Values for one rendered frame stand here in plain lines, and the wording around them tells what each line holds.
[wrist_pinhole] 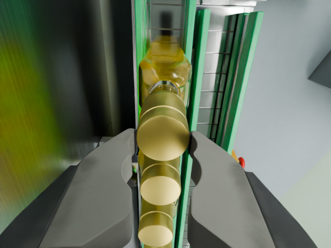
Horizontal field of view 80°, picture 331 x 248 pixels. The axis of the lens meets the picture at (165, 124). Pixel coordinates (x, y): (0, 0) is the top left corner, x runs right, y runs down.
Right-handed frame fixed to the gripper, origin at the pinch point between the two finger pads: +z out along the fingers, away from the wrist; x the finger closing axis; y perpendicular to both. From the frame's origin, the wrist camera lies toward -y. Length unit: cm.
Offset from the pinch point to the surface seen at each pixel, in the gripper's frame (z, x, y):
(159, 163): 1.9, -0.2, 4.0
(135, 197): 28.5, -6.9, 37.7
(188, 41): 20.1, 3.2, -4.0
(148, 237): 0.3, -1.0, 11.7
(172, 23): 28.6, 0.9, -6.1
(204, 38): 20.1, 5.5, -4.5
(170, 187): 0.4, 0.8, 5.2
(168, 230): 0.4, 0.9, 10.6
